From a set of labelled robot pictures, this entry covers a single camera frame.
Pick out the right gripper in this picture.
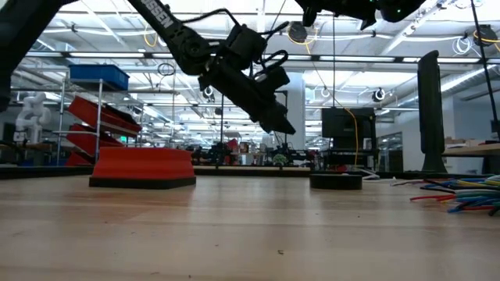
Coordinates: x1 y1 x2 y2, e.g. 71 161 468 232
295 0 382 31

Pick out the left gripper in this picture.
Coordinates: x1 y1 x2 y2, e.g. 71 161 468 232
198 62 297 136

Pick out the black tape roll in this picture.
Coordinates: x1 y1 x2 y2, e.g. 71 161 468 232
309 173 363 191

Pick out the white cable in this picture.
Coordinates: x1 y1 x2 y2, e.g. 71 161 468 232
361 168 394 182

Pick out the white building column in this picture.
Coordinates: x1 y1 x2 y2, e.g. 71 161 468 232
273 72 306 151

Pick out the wooden workbench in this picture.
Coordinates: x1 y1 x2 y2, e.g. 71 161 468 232
193 160 313 172

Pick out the black monitor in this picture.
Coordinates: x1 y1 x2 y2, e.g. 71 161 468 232
321 108 377 150

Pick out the black monitor cart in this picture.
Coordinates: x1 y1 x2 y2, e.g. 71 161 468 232
318 148 378 172

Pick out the red and black box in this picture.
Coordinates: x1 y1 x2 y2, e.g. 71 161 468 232
88 147 197 190

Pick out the thin black slanted pole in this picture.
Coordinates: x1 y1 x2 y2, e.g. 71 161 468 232
470 0 500 132

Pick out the metal rack with red bins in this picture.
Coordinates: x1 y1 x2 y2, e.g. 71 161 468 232
54 77 144 167

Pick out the blue plastic bin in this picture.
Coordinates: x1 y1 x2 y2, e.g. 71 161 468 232
69 63 130 91

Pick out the wooden table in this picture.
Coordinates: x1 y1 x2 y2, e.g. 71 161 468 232
443 142 500 176

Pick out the black ceiling cable reel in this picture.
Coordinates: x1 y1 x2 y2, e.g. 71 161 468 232
473 24 500 47
287 21 309 44

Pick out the thin hanging black cable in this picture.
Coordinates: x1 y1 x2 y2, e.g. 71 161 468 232
332 17 336 109

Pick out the black gantry frame with camera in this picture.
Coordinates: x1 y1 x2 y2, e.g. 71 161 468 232
220 88 289 148

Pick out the yellow cable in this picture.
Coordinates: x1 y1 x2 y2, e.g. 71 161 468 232
287 25 359 167

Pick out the black hanging cable loop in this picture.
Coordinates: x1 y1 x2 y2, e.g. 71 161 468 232
157 62 177 77

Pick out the bundle of coloured wires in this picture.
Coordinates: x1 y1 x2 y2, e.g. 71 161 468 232
390 175 500 219

